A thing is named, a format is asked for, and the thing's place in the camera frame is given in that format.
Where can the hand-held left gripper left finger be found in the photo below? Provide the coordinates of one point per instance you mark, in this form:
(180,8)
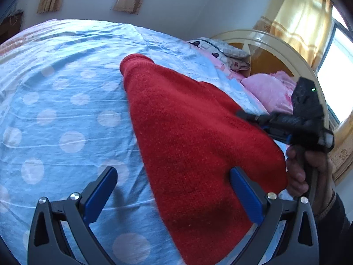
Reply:
(100,196)

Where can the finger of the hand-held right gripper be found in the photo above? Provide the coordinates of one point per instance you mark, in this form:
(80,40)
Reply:
(277,135)
(253,116)

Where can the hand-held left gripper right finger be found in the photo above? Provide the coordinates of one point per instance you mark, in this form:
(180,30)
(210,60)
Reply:
(245,196)

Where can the red knitted sweater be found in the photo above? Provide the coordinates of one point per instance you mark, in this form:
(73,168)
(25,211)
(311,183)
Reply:
(187,143)

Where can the person's right forearm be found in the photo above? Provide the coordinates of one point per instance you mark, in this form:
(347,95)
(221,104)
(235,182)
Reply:
(336,232)

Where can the person's right hand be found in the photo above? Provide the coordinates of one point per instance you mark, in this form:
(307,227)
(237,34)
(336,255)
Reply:
(297,171)

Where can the plain pink pillow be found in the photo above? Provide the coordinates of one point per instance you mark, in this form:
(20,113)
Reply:
(267,91)

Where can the yellow patterned curtain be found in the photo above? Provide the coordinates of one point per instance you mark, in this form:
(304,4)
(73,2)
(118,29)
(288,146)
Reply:
(300,19)
(342,154)

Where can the pink printed pillow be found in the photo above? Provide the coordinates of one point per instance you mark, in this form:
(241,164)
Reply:
(220,52)

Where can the cream bed headboard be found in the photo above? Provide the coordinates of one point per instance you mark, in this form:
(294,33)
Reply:
(278,47)

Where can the blue dotted bed sheet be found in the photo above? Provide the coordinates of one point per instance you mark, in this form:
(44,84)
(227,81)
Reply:
(69,102)

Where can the wooden desk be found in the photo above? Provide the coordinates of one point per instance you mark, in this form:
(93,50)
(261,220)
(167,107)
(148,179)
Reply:
(11,24)

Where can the window with grey frame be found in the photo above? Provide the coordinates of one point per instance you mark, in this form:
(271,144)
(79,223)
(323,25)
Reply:
(337,69)

